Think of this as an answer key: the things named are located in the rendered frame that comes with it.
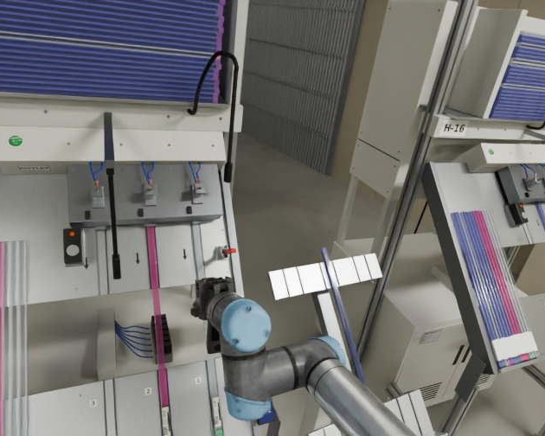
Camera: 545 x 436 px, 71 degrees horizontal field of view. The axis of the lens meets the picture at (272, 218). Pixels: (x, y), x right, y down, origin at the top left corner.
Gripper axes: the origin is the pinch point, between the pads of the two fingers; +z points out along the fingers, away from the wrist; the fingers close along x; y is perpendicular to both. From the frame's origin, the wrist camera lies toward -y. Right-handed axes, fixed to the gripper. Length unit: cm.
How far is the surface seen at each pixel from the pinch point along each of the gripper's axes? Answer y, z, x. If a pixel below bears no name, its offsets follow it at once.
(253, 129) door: 163, 462, -182
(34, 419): -17.4, -3.1, 35.9
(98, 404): -17.2, -3.0, 24.3
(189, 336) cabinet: -17.7, 38.4, -1.6
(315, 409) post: -35.6, 6.2, -30.7
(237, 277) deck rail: 5.2, 1.0, -8.9
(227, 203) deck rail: 24.1, 5.4, -8.8
